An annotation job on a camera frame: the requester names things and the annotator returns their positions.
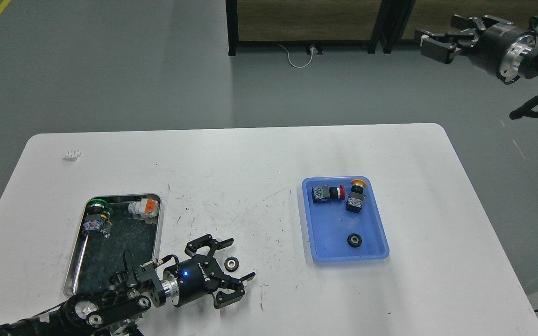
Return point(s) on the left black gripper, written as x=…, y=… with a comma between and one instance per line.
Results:
x=202, y=275

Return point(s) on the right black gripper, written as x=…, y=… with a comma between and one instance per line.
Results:
x=498, y=51

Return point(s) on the black gear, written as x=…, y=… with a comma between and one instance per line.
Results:
x=354, y=240
x=231, y=264

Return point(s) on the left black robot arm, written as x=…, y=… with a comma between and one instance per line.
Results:
x=116, y=310

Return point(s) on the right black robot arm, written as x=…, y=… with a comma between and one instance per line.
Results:
x=528, y=69

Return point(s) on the silver metal tray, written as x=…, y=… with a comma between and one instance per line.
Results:
x=131, y=242

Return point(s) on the blue plastic tray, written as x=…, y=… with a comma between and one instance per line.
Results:
x=329, y=224

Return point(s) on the right wooden cabinet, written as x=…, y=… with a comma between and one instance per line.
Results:
x=404, y=17

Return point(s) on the wooden cabinet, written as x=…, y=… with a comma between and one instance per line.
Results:
x=404, y=17
x=311, y=23

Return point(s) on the left wooden cabinet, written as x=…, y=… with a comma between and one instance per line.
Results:
x=311, y=23

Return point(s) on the small white plastic part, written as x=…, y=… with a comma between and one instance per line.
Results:
x=72, y=155

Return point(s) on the orange white switch component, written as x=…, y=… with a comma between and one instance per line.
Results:
x=144, y=209

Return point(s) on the green push button switch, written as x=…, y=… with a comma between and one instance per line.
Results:
x=97, y=218

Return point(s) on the red push button switch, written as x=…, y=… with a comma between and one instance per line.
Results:
x=324, y=193

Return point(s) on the yellow push button switch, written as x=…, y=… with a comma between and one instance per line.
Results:
x=356, y=196

